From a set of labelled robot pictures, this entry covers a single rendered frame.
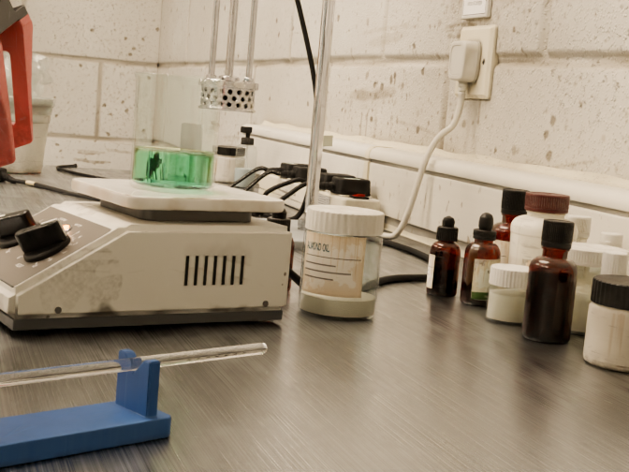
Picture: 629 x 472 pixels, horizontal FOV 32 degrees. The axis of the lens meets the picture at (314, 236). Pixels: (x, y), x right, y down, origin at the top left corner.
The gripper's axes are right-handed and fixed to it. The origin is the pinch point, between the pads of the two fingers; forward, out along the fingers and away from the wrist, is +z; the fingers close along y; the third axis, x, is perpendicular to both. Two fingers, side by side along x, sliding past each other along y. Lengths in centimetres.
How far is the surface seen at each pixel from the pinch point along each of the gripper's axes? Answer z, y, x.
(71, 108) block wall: 50, 231, 92
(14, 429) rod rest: 5.9, -25.0, -6.8
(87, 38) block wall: 34, 238, 82
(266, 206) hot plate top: 11.5, 6.6, -12.0
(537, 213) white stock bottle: 24.4, 20.9, -29.3
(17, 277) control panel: 7.5, -3.4, 1.9
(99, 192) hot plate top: 6.5, 5.3, -1.8
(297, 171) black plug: 38, 87, 4
